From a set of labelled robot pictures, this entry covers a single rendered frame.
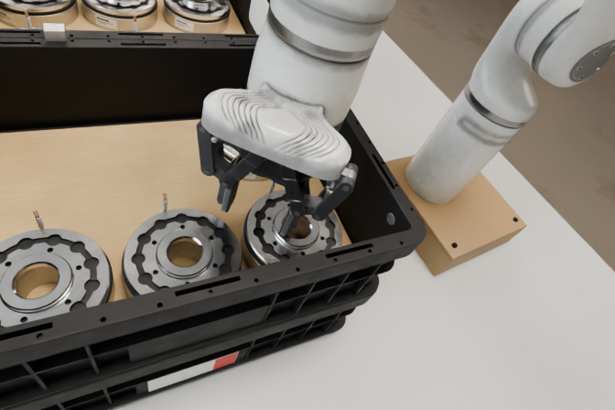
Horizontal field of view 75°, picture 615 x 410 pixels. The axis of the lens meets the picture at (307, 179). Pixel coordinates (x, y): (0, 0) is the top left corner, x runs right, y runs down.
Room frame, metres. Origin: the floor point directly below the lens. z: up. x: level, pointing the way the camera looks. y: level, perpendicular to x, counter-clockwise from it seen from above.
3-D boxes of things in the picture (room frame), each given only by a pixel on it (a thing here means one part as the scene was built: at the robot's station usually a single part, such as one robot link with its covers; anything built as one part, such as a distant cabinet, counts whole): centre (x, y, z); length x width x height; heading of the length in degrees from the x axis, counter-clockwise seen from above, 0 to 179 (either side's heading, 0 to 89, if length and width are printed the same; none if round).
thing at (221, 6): (0.58, 0.27, 0.86); 0.10 x 0.10 x 0.01
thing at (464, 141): (0.51, -0.19, 0.84); 0.09 x 0.09 x 0.17; 44
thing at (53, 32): (0.29, 0.28, 0.94); 0.02 x 0.01 x 0.01; 130
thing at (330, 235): (0.24, -0.01, 0.86); 0.10 x 0.10 x 0.01
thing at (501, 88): (0.51, -0.20, 1.00); 0.09 x 0.09 x 0.17; 40
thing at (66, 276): (0.10, 0.16, 0.86); 0.05 x 0.05 x 0.01
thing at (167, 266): (0.17, 0.08, 0.86); 0.05 x 0.05 x 0.01
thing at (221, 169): (0.23, 0.08, 0.90); 0.03 x 0.01 x 0.05; 92
